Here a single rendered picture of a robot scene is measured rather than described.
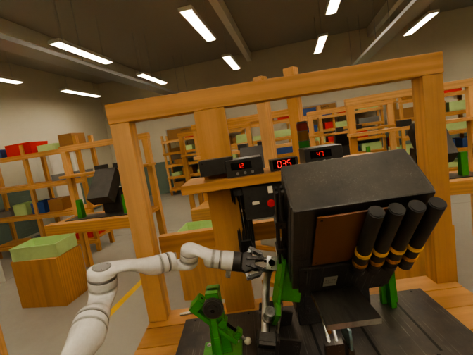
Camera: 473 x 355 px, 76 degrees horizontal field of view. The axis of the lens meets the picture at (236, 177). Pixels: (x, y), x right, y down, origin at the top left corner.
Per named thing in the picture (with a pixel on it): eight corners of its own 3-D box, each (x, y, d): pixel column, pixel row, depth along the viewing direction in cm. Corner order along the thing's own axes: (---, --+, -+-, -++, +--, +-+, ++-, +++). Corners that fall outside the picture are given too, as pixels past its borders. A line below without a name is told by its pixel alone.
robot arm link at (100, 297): (91, 289, 105) (72, 345, 81) (89, 264, 103) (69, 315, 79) (120, 286, 107) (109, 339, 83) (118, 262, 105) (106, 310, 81)
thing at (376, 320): (382, 327, 88) (381, 318, 87) (327, 334, 88) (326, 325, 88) (338, 269, 126) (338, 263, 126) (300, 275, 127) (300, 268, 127)
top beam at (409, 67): (444, 72, 131) (443, 51, 130) (108, 125, 136) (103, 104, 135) (431, 76, 140) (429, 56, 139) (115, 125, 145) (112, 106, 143)
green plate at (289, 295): (298, 317, 106) (306, 261, 103) (274, 314, 106) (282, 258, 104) (292, 300, 118) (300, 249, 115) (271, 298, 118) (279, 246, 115)
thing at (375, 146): (388, 170, 963) (382, 98, 935) (293, 181, 1022) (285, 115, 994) (383, 167, 1016) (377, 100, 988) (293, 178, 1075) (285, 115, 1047)
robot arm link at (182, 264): (193, 260, 124) (160, 269, 116) (193, 241, 121) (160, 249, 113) (200, 270, 118) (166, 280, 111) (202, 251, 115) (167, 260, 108)
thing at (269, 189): (286, 215, 129) (281, 180, 127) (246, 220, 129) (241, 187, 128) (281, 208, 141) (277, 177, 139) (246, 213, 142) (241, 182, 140)
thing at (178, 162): (250, 186, 1052) (241, 122, 1023) (170, 196, 1111) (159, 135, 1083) (252, 183, 1104) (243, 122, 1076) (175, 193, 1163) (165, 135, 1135)
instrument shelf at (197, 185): (395, 164, 124) (395, 154, 124) (181, 196, 127) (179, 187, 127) (369, 160, 149) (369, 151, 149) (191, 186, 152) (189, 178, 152)
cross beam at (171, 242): (420, 218, 148) (419, 199, 147) (161, 254, 153) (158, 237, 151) (414, 215, 153) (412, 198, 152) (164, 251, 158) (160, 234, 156)
